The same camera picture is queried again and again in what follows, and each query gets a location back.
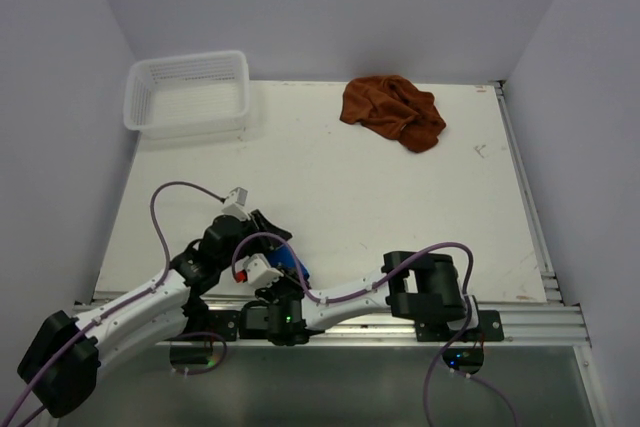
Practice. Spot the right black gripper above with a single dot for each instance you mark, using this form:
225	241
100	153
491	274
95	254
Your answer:
266	291

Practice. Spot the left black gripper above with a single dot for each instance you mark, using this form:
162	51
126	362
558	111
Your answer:
264	226

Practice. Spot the blue towel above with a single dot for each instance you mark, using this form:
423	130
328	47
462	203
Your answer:
283	259

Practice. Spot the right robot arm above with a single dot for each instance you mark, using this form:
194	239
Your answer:
422	288

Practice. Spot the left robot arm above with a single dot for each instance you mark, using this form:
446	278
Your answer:
62	364

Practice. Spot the white plastic basket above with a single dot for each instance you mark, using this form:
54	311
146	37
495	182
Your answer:
188	95

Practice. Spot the brown towel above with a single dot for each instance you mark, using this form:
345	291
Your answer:
394	108

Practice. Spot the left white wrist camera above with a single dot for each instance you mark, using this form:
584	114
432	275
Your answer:
234	204

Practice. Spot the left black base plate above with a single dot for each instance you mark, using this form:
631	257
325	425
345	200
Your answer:
224	323

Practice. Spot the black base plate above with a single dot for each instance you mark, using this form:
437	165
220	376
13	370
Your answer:
224	323
488	328

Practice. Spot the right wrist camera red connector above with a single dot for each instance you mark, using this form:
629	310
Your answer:
257	272

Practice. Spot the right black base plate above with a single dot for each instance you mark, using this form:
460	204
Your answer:
488	328

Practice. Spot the aluminium mounting rail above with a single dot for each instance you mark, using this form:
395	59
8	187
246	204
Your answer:
521	324

